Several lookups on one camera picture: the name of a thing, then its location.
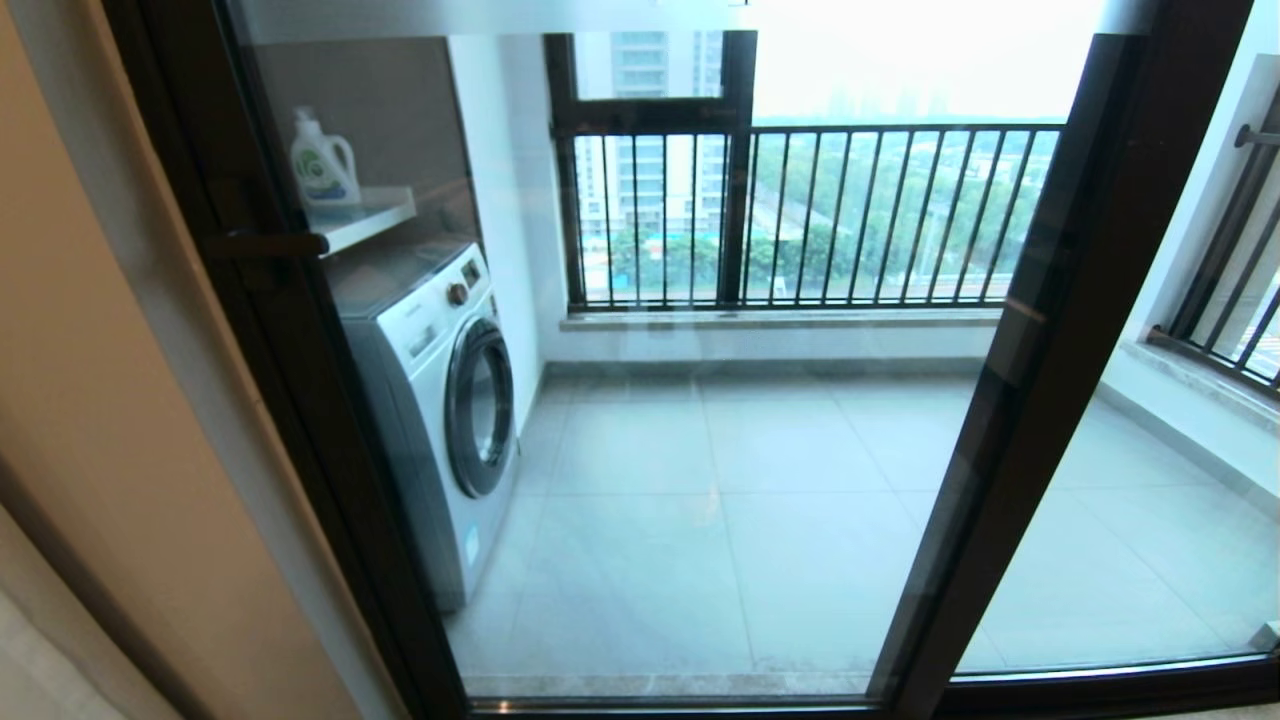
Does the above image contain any long stone window sill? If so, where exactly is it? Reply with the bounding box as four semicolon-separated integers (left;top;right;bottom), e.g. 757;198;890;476
558;308;1006;331

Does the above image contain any white front-load washing machine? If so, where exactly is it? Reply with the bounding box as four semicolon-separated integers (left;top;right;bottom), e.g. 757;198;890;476
335;240;521;613

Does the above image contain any highrise building outside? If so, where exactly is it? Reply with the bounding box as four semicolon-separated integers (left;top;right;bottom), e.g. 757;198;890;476
575;30;726;241

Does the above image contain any white detergent bottle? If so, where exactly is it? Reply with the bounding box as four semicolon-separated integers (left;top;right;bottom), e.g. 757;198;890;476
290;107;363;209

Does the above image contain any short stone window sill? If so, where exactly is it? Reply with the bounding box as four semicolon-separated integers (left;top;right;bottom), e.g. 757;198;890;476
1120;335;1280;436

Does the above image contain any dark framed fixed glass door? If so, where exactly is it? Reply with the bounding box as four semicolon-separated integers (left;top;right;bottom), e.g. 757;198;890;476
955;0;1280;691

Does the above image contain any black side balcony railing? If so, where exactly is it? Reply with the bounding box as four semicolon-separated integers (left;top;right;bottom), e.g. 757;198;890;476
1145;100;1280;401

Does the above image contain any black window frame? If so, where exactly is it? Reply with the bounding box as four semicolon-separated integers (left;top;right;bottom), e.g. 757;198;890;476
543;30;758;306

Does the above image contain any white wall shelf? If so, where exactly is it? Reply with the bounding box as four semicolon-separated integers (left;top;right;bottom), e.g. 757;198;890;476
308;185;418;253

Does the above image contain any sliding glass door, dark frame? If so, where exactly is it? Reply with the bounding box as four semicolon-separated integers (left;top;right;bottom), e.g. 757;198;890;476
100;0;1280;720

